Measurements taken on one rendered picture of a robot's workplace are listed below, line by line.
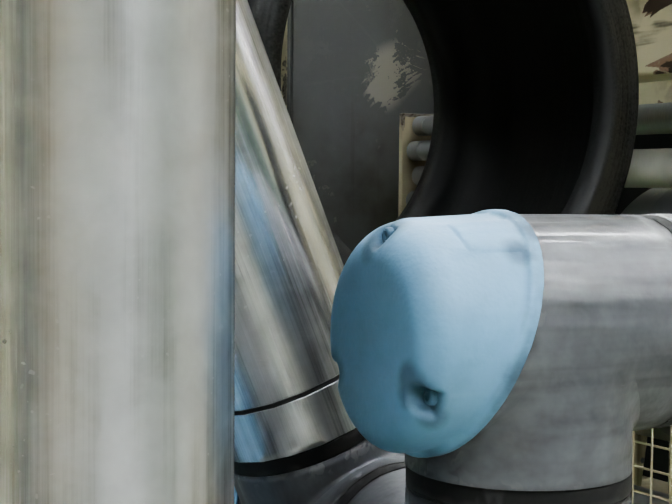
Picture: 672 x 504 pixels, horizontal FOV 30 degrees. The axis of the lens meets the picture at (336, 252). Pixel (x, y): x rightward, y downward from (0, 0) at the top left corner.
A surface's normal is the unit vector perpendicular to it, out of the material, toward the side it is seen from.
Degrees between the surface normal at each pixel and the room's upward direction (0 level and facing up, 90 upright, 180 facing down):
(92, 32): 90
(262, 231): 92
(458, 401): 115
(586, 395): 90
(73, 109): 90
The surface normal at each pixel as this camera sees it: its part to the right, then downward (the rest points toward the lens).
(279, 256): 0.37, 0.08
